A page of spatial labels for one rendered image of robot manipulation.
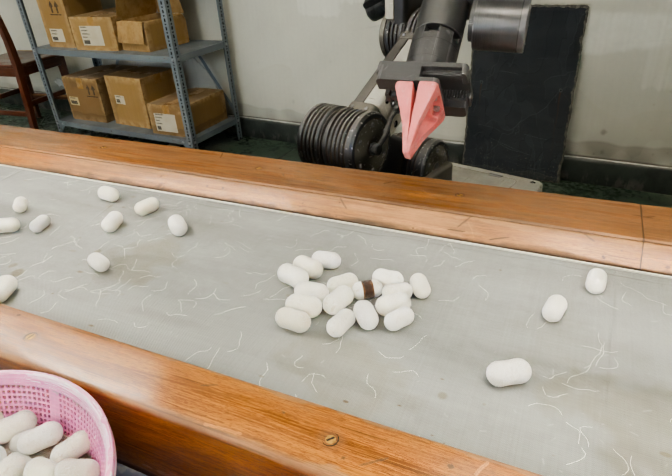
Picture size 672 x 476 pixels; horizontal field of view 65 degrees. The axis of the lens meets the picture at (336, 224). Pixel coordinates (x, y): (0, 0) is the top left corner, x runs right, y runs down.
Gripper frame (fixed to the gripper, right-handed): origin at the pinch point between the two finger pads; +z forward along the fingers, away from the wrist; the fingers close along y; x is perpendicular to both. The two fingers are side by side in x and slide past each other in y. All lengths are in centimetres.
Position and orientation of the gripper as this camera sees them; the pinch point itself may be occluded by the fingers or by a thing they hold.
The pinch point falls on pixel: (408, 149)
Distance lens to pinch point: 59.4
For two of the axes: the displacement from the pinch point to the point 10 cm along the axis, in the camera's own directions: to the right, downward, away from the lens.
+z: -2.7, 9.2, -2.9
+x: 3.1, 3.7, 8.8
